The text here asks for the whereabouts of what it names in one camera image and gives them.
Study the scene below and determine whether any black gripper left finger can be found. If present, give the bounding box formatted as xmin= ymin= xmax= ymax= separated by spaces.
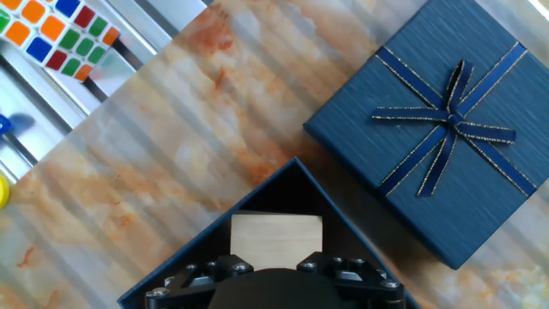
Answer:
xmin=144 ymin=253 xmax=255 ymax=309

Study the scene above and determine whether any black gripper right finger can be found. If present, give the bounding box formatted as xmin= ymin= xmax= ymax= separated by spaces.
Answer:
xmin=296 ymin=251 xmax=407 ymax=309

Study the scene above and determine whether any light wooden cube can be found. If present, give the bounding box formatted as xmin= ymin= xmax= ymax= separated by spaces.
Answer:
xmin=230 ymin=213 xmax=323 ymax=271

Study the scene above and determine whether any navy gift box base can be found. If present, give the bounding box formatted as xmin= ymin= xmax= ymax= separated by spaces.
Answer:
xmin=116 ymin=156 xmax=424 ymax=309

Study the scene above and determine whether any navy ribboned gift box lid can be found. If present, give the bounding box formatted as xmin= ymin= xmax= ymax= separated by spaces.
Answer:
xmin=303 ymin=0 xmax=549 ymax=271

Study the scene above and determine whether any orange marble pattern mat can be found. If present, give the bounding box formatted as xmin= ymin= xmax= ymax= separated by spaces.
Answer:
xmin=0 ymin=0 xmax=549 ymax=309

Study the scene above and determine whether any white marker blue cap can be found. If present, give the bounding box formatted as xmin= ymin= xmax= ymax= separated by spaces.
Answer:
xmin=0 ymin=113 xmax=16 ymax=137

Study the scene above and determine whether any Rubik's cube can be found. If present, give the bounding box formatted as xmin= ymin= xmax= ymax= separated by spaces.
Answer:
xmin=0 ymin=0 xmax=122 ymax=83

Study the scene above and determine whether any yellow ring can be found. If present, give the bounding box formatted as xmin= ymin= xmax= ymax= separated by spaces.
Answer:
xmin=0 ymin=173 xmax=11 ymax=211

